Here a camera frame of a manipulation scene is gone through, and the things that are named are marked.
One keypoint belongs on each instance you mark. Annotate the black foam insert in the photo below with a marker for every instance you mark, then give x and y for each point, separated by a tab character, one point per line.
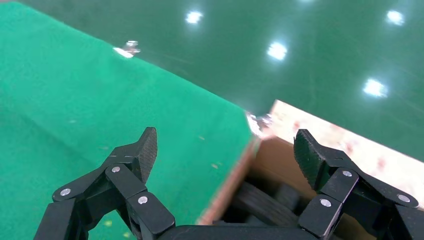
261	205

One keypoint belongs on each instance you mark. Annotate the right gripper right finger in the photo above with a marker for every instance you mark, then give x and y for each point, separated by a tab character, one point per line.
338	185

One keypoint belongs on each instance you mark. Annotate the small yellow marker sticker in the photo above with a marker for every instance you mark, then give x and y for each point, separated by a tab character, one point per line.
107	223
126	234

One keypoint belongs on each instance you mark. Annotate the silver binder clip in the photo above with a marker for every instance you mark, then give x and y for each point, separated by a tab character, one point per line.
124	52
256	124

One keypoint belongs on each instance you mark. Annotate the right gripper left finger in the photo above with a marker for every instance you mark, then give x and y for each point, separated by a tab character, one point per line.
129	185

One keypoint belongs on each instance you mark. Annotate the green tablecloth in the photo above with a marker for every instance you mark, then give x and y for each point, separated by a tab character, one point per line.
82	99

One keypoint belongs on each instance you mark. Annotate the large open cardboard carton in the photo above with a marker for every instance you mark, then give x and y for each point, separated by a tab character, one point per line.
275	159

